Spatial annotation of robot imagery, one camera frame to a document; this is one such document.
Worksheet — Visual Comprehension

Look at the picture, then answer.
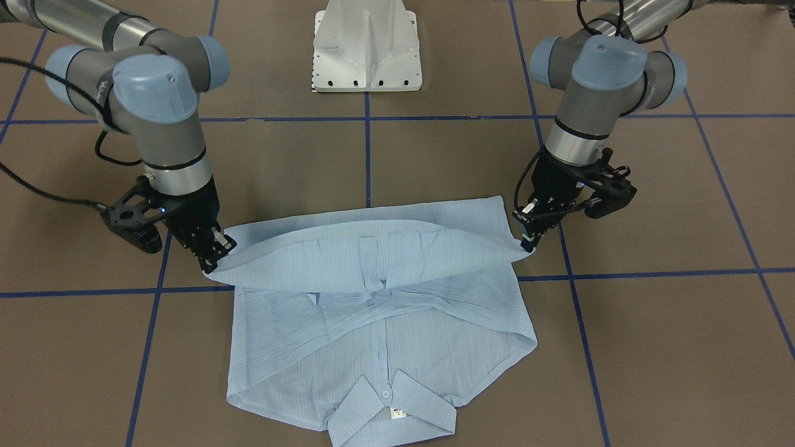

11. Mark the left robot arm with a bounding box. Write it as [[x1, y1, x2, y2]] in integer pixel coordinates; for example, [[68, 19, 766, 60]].
[[513, 1, 705, 253]]

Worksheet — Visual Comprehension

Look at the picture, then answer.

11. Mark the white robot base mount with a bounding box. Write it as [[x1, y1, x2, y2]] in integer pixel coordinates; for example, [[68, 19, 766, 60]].
[[312, 1, 423, 93]]

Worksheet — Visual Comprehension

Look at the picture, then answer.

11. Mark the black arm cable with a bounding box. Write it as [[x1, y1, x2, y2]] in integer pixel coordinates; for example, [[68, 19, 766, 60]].
[[576, 0, 671, 45], [0, 56, 147, 209]]

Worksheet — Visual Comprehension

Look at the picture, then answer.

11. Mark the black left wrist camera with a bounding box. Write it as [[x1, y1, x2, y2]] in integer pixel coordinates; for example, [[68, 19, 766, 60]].
[[584, 147, 638, 220]]

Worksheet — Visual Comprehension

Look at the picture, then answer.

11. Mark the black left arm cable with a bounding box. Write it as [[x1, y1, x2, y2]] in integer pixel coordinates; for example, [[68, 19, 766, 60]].
[[576, 0, 671, 45]]

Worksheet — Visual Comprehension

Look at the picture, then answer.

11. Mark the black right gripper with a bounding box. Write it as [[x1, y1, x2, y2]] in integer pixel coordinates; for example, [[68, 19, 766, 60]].
[[157, 176, 237, 274]]

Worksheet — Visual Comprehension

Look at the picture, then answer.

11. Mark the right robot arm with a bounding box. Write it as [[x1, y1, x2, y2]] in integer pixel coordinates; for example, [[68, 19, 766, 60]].
[[2, 1, 236, 274]]

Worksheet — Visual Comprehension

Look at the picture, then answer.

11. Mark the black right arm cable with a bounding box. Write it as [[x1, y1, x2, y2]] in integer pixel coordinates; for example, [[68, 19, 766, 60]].
[[0, 56, 147, 209]]

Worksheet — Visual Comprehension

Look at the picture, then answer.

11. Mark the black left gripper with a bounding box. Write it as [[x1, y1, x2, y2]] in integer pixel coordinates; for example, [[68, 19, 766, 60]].
[[512, 149, 588, 253]]

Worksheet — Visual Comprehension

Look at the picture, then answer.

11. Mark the light blue striped shirt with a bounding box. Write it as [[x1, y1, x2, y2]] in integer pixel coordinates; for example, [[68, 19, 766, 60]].
[[208, 196, 538, 446]]

